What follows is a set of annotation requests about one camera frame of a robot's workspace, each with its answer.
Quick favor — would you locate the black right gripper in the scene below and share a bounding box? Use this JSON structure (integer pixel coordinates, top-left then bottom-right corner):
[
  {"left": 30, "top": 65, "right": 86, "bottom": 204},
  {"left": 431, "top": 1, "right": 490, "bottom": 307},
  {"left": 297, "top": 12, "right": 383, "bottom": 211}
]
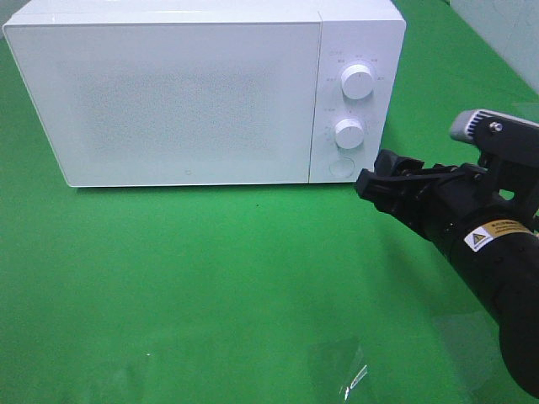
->
[{"left": 355, "top": 150, "right": 538, "bottom": 254}]

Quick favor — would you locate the round microwave door button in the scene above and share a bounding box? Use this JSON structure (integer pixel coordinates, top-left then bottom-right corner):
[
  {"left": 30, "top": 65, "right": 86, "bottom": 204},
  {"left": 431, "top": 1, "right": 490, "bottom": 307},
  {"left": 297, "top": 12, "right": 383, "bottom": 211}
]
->
[{"left": 329, "top": 157, "right": 355, "bottom": 178}]

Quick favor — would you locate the white microwave door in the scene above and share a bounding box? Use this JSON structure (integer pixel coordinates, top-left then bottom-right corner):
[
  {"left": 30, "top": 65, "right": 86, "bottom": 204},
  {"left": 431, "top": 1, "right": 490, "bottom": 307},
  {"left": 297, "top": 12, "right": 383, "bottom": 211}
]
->
[{"left": 6, "top": 23, "right": 320, "bottom": 187}]

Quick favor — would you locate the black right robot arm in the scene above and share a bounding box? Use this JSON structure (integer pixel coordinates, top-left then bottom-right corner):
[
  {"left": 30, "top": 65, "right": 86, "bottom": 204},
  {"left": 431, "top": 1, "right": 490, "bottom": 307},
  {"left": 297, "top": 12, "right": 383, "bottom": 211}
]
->
[{"left": 356, "top": 150, "right": 538, "bottom": 396}]

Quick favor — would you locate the lower white microwave knob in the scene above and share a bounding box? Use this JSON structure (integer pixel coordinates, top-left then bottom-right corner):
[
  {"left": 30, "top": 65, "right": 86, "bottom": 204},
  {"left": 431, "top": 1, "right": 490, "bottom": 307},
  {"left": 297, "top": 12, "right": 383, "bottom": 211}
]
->
[{"left": 334, "top": 119, "right": 365, "bottom": 150}]

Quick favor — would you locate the white microwave knob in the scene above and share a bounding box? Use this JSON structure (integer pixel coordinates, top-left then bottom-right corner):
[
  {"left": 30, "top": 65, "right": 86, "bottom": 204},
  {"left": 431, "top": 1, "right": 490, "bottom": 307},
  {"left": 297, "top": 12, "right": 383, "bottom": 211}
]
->
[
  {"left": 340, "top": 63, "right": 375, "bottom": 100},
  {"left": 334, "top": 119, "right": 365, "bottom": 150}
]

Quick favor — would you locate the upper white microwave knob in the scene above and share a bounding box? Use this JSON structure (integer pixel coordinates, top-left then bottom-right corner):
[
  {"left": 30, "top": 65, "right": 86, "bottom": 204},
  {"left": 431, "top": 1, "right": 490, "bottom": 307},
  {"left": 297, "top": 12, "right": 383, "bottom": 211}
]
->
[{"left": 340, "top": 63, "right": 375, "bottom": 100}]

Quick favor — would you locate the white microwave oven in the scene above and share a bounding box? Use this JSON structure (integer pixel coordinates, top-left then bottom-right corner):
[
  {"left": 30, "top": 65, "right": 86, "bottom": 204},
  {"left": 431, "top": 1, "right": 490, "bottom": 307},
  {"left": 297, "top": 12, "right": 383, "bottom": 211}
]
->
[{"left": 3, "top": 1, "right": 407, "bottom": 188}]

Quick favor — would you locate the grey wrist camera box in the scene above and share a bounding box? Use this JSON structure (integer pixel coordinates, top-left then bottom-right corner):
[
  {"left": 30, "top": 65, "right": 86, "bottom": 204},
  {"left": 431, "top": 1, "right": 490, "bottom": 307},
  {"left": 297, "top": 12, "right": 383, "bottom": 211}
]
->
[{"left": 450, "top": 109, "right": 538, "bottom": 168}]

